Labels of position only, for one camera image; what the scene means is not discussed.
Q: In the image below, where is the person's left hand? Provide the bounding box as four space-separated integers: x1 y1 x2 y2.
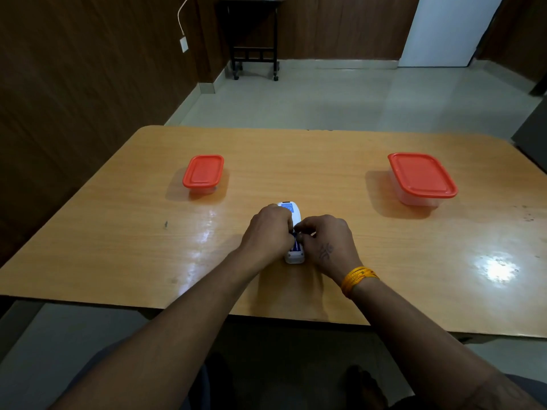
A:
239 204 296 264

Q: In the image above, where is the person's right hand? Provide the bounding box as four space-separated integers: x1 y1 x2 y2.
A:
293 214 364 287

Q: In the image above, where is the white remote control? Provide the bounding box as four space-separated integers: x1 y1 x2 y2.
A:
278 201 306 265

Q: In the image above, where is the person's left forearm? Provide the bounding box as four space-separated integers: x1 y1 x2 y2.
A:
50 247 274 410

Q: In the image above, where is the person's right forearm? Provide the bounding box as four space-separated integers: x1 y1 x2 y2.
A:
348 277 544 410

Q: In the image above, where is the yellow thread wristband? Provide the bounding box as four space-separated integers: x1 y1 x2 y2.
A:
340 266 380 300

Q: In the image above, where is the small red-lidded plastic container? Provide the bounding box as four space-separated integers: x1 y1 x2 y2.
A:
182 155 225 194

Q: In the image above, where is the large red-lidded plastic container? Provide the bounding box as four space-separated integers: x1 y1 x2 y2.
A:
387 153 459 207

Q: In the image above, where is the person's right foot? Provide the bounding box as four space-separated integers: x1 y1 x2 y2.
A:
342 365 387 410

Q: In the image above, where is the black wheeled side table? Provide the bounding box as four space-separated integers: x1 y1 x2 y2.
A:
216 0 286 81

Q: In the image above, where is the white door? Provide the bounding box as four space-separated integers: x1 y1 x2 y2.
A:
398 0 505 68

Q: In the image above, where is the white cable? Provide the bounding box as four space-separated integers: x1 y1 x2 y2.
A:
177 0 191 37

